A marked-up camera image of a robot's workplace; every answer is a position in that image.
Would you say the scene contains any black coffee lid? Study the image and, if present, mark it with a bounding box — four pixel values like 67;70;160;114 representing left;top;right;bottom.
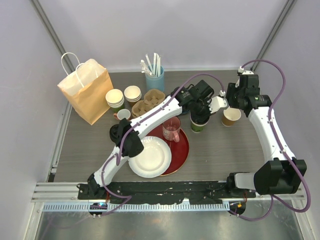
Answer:
190;116;210;125

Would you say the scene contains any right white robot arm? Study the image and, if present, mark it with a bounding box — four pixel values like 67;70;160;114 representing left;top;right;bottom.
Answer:
225;70;307;198

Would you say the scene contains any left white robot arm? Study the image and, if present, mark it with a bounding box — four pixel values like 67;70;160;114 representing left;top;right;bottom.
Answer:
77;80;214;200

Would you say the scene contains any blue plastic dish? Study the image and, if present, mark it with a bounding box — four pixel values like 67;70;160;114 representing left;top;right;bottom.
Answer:
179;106;190;115

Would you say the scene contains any pink glass mug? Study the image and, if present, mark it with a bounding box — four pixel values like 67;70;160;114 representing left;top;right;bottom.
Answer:
162;116;181;143

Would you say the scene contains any back cardboard cup carrier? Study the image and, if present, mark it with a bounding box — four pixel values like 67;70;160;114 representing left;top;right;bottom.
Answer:
143;89;166;109

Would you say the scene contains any cardboard cup carrier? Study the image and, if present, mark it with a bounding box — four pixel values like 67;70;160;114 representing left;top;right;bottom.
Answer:
143;89;166;109
131;100;154;118

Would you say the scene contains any red round tray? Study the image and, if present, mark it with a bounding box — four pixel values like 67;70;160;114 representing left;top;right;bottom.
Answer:
147;124;190;176

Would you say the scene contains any blue straw holder cup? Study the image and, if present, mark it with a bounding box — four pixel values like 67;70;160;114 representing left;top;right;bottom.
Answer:
145;66;165;92

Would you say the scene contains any front cardboard cup carrier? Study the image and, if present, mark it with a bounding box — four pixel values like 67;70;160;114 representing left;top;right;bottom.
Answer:
131;100;154;118

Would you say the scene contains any brown paper cup stack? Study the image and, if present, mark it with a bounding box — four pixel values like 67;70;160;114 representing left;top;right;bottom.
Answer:
124;85;142;107

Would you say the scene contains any white paper plate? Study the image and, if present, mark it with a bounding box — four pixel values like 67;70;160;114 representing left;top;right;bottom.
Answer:
128;136;172;178

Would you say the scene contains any green paper cup stack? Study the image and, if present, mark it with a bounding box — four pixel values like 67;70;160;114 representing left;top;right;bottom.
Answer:
105;89;125;113

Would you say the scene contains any brown paper bag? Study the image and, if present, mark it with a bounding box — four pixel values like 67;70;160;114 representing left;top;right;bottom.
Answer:
57;58;114;125

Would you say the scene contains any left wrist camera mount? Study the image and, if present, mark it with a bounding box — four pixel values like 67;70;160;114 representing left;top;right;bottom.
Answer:
208;90;228;114

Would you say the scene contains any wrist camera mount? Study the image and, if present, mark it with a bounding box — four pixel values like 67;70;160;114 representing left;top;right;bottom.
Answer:
237;66;255;76
208;90;228;114

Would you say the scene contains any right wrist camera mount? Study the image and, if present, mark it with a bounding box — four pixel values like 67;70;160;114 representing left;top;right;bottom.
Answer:
237;66;255;76

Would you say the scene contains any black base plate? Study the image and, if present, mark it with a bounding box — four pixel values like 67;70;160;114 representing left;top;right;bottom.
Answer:
77;180;257;205

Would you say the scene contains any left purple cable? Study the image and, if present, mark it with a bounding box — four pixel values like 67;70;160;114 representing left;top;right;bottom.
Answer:
99;72;225;218

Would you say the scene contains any purple cable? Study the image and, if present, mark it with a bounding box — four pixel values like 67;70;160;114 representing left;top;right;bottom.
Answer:
99;72;225;218
228;59;311;221

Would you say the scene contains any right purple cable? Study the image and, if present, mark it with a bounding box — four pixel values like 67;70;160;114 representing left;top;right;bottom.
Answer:
228;59;311;221

